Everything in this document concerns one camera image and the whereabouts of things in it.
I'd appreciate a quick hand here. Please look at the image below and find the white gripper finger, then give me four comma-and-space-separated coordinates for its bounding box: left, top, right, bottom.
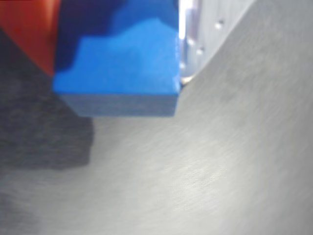
177, 0, 255, 85

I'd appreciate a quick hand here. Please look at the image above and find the blue cube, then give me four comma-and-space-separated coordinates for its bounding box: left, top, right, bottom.
51, 0, 183, 118

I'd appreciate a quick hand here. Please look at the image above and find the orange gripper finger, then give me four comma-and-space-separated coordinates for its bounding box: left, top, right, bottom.
0, 0, 62, 77

